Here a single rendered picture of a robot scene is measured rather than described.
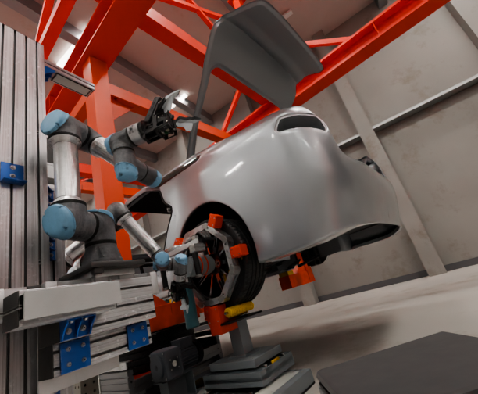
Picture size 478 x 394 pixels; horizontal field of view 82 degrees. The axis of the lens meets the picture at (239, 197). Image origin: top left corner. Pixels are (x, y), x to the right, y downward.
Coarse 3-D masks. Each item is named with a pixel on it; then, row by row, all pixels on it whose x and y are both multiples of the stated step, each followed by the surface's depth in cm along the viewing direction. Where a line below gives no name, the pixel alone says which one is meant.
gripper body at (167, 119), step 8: (160, 112) 95; (168, 112) 96; (152, 120) 95; (160, 120) 93; (168, 120) 95; (144, 128) 98; (152, 128) 96; (160, 128) 94; (168, 128) 96; (176, 128) 98; (144, 136) 96; (152, 136) 97; (160, 136) 97; (168, 136) 99
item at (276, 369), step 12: (276, 360) 169; (288, 360) 177; (216, 372) 182; (228, 372) 176; (240, 372) 170; (252, 372) 158; (264, 372) 157; (276, 372) 164; (204, 384) 181; (216, 384) 174; (228, 384) 168; (240, 384) 163; (252, 384) 157; (264, 384) 154
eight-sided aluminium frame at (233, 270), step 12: (204, 228) 192; (216, 228) 191; (228, 240) 179; (228, 252) 176; (228, 264) 175; (228, 276) 174; (228, 288) 174; (204, 300) 191; (216, 300) 178; (228, 300) 179
